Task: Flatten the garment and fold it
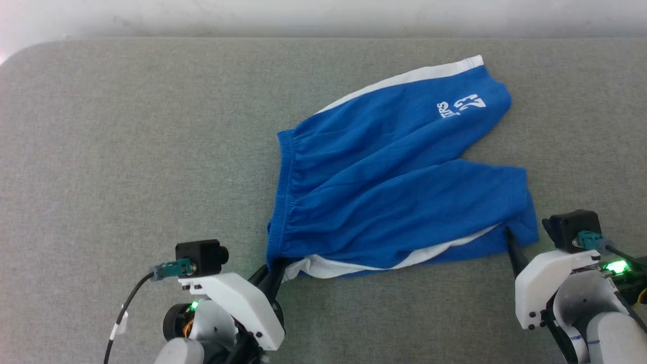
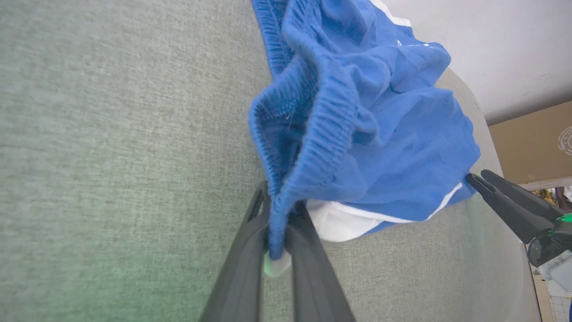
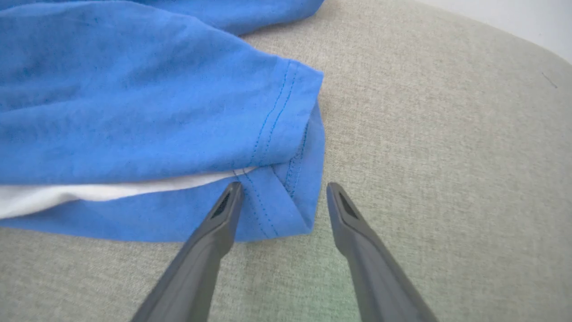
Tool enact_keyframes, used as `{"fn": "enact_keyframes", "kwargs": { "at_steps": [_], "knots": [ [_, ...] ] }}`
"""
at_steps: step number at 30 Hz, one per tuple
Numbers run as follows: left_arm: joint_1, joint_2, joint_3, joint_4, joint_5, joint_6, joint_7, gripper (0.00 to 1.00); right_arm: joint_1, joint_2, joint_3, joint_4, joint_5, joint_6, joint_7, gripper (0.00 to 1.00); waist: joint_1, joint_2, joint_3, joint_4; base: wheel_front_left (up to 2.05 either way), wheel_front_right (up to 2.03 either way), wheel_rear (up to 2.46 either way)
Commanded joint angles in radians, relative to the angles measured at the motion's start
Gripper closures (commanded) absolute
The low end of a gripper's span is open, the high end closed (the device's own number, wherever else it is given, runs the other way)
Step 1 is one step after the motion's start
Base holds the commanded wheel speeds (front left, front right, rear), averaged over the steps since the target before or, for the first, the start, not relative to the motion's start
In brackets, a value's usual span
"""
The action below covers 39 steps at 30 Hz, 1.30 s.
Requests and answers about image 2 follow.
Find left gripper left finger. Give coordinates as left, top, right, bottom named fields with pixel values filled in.
left=199, top=180, right=271, bottom=322

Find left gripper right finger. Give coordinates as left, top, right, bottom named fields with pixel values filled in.
left=286, top=201, right=356, bottom=322

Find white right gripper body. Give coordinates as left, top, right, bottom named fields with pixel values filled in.
left=527, top=212, right=572, bottom=292

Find brown cardboard box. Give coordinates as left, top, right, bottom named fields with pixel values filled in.
left=488, top=101, right=572, bottom=191

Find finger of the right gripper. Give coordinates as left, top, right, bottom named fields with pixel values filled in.
left=482, top=169, right=564, bottom=222
left=466, top=174, right=555, bottom=244

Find blue and white shorts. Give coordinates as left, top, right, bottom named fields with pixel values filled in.
left=248, top=0, right=482, bottom=277

